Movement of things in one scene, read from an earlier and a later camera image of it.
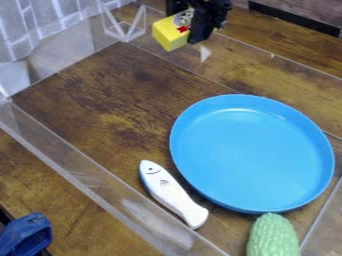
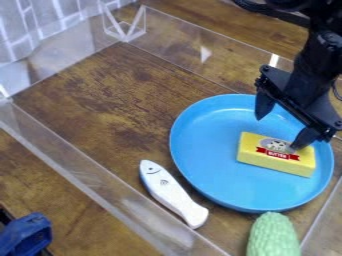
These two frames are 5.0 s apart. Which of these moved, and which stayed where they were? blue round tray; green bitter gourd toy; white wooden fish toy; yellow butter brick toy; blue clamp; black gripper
Moved: yellow butter brick toy; black gripper
Stayed: green bitter gourd toy; white wooden fish toy; blue round tray; blue clamp
